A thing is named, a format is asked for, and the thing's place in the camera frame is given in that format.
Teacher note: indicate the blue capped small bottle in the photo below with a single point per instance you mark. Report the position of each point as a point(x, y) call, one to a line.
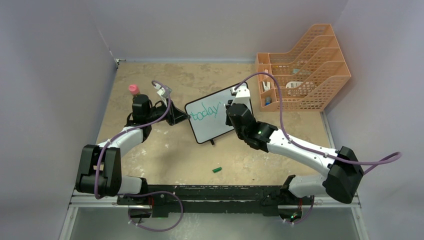
point(267, 100)

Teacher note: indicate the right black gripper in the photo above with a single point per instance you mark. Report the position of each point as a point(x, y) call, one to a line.
point(228, 121)

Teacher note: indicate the aluminium frame rail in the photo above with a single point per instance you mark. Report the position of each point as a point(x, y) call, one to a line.
point(84, 200)

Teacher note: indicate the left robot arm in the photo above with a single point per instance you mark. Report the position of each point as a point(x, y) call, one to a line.
point(100, 170)

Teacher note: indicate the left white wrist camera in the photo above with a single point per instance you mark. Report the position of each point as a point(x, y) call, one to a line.
point(163, 92)

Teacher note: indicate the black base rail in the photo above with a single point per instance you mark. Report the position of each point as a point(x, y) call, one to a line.
point(267, 200)

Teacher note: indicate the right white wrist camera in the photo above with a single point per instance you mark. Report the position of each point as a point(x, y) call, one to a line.
point(241, 95)

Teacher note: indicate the pink capped spice bottle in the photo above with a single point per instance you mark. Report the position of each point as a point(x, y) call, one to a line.
point(134, 91)

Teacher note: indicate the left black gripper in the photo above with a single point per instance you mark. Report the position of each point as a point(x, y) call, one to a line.
point(175, 115)

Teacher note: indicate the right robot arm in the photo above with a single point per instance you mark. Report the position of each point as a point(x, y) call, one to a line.
point(339, 173)

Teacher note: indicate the white stapler in organizer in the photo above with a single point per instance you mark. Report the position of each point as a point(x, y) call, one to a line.
point(266, 86)

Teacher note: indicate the orange plastic file organizer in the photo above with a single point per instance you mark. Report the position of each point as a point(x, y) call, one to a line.
point(316, 57)

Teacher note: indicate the green marker cap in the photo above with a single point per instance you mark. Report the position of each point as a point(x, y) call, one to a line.
point(216, 170)

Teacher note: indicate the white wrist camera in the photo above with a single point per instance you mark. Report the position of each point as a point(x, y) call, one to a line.
point(241, 95)
point(163, 92)

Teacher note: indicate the white whiteboard with black frame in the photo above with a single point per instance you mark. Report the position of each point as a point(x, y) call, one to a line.
point(207, 115)

